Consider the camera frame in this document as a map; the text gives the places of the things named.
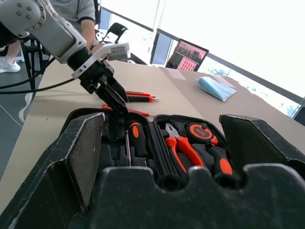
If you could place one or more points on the blue face mask pack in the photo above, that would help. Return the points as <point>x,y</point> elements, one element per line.
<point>215,88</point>

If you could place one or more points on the slim orange black tool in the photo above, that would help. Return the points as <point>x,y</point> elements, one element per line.
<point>139,93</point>

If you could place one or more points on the black folding chair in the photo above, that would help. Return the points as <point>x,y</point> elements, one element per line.
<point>115,31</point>

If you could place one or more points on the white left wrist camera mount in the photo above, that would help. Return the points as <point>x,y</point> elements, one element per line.
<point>104,48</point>

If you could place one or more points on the black plastic tool case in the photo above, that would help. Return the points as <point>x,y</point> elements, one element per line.
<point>155,145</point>

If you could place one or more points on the orange black utility knife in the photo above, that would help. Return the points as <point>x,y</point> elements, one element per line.
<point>141,98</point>

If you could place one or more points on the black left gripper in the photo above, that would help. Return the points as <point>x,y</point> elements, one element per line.
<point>96,74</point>

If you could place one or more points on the orange black tape measure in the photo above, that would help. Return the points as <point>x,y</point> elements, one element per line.
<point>200,132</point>

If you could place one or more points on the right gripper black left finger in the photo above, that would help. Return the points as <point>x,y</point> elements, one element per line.
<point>78,152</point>

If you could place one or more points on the thin metal precision screwdriver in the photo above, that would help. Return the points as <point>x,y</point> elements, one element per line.
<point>128,148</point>

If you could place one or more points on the orange black stubby screwdriver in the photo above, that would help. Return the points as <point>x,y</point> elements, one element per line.
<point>138,140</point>

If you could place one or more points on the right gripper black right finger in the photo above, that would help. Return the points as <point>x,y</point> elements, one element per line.
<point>257,143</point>

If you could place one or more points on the person bare leg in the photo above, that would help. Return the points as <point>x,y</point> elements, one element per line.
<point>13,52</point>

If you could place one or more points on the person in grey shirt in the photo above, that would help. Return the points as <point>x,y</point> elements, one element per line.
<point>74,9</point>

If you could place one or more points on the tablet with pink screen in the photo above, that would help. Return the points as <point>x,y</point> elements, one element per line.
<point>188,57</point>

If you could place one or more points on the black stool frame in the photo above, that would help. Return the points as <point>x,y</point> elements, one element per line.
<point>31,62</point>

